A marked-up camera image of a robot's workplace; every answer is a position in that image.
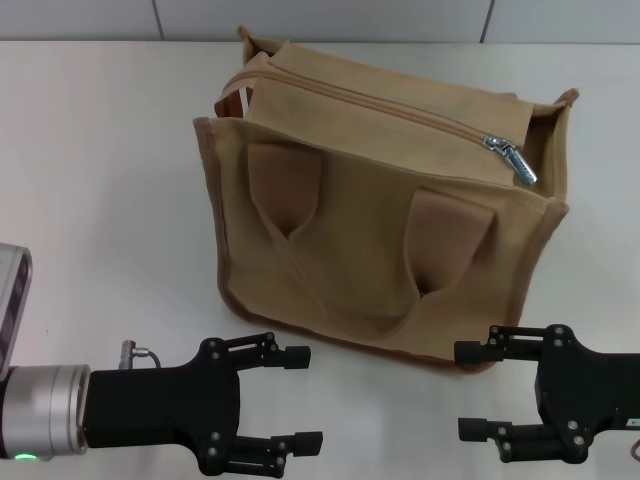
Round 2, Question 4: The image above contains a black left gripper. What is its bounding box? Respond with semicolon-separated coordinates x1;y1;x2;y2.
82;332;311;476

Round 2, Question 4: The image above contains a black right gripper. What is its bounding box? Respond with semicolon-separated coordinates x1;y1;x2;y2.
454;323;640;464

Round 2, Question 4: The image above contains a khaki canvas food bag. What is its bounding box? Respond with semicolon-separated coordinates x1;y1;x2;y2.
192;25;581;374

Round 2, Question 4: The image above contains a silver metal zipper pull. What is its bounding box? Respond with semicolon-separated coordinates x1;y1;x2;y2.
480;133;539;187

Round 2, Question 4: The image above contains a grey left wrist cable connector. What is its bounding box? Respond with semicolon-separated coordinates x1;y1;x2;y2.
117;339;164;371

